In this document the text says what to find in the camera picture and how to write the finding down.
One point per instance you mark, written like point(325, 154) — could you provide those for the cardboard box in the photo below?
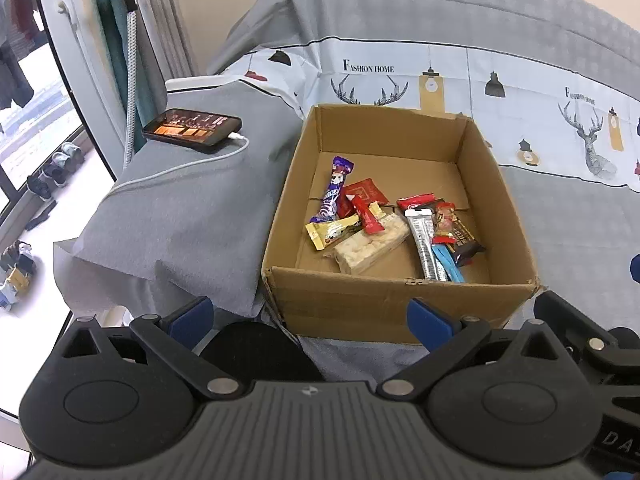
point(375, 307)

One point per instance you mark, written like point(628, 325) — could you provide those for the purple snack packet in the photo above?
point(332, 190)

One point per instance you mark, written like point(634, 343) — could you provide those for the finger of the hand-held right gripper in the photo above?
point(635, 269)
point(575, 320)

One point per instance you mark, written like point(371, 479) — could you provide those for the teal cloth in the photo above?
point(107, 50)

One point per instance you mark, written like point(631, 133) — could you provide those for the long silver snack packet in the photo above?
point(425, 245)

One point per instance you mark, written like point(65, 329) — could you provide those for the blue stick packet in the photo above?
point(450, 268)

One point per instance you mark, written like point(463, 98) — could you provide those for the white window frame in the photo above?
point(85, 70)

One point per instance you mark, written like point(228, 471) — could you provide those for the black smartphone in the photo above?
point(192, 129)

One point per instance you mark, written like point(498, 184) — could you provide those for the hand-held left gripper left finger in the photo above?
point(187, 317)

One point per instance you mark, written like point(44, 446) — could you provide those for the grey pillow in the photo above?
point(190, 220)

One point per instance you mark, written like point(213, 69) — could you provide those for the hanging dark clothes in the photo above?
point(15, 35)

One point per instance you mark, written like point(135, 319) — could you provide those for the grey curtain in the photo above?
point(170, 20)

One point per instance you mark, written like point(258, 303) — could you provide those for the red square snack packet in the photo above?
point(369, 189)

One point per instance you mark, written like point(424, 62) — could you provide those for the yellow snack packet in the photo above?
point(330, 233)

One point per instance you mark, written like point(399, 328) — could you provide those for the dark brown chocolate bar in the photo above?
point(460, 236)

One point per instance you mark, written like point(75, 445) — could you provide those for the printed grey bed sheet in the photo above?
point(425, 5)

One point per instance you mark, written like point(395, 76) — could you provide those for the yellow white slippers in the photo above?
point(17, 275)

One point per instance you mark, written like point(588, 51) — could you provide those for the row of shoes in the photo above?
point(55, 170)

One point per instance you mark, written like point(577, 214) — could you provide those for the white nougat bar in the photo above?
point(372, 249)

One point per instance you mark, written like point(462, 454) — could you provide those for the red stick packet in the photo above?
point(369, 218)

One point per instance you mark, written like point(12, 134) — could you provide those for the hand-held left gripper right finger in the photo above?
point(427, 320)

